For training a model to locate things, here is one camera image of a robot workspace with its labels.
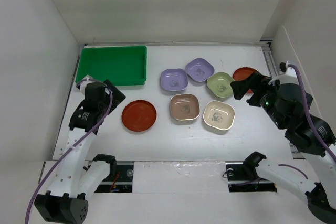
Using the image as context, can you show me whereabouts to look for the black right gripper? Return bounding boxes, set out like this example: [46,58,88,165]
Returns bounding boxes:
[230,70,287,129]

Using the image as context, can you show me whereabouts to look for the red scalloped round plate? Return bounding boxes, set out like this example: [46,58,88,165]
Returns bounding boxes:
[231,67,259,94]

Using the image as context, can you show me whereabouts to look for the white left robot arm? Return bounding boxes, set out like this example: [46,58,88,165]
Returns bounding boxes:
[25,77,125,223]

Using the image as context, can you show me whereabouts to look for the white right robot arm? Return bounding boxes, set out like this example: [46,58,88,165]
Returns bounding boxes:
[218,73,335,223]

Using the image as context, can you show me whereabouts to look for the green plastic bin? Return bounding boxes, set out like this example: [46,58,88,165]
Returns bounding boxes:
[76,46,147,86]

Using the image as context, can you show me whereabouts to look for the green square panda dish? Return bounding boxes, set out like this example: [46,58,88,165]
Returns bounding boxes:
[207,72,234,98]

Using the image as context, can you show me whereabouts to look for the cream square panda dish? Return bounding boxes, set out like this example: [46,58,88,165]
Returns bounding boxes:
[203,100,236,131]

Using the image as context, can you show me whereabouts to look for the purple square panda dish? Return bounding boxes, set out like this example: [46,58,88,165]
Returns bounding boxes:
[185,58,215,82]
[160,68,188,91]

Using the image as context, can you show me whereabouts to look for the brown square panda dish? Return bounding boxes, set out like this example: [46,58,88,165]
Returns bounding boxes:
[170,94,200,124]

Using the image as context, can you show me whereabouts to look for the aluminium side rail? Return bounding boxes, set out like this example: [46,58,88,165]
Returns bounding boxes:
[260,40,278,78]

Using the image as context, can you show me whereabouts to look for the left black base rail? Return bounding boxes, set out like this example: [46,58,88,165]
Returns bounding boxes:
[95,162,134,193]

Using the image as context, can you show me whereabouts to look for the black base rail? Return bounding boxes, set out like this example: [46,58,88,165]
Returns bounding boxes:
[95,162,134,193]
[222,161,277,193]

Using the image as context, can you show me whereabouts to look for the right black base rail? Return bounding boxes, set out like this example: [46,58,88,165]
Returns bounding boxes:
[222,161,277,193]

